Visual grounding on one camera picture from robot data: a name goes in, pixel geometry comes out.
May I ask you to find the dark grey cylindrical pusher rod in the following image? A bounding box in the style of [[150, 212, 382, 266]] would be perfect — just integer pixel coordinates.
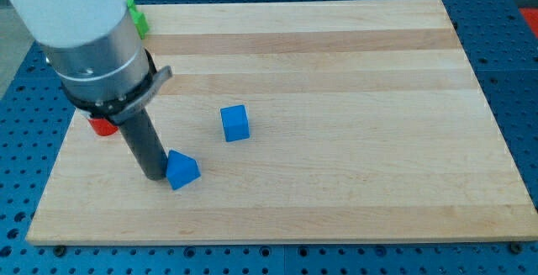
[[119, 108, 167, 181]]

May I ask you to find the blue triangular prism block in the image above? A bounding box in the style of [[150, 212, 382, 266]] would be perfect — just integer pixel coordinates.
[[166, 150, 201, 190]]

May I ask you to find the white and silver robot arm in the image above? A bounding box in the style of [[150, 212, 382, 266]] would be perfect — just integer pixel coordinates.
[[9, 0, 172, 181]]

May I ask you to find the blue cube block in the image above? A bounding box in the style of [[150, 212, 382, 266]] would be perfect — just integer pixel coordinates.
[[220, 105, 250, 142]]

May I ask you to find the red block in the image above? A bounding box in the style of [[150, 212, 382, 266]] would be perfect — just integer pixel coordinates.
[[87, 118, 119, 136]]

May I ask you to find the green block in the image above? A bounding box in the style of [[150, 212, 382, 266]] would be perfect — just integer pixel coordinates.
[[126, 0, 150, 40]]

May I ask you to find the light wooden board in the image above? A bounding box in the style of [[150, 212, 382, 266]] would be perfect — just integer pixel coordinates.
[[27, 0, 537, 246]]

